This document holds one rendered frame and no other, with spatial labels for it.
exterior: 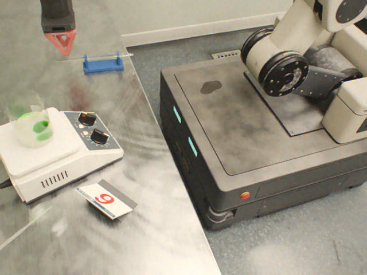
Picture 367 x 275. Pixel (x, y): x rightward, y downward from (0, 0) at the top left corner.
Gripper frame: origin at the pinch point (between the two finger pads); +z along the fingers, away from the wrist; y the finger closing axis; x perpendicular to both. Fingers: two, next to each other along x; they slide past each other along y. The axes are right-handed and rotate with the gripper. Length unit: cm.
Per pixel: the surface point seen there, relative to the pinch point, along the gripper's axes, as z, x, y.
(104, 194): 4.8, 5.0, 39.4
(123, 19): 63, 24, -117
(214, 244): 81, 42, 24
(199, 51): 81, 71, -105
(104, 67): 5.3, 8.3, 1.7
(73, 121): 0.1, 0.9, 24.5
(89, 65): 5.4, 4.8, 0.5
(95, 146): 0.6, 4.6, 31.2
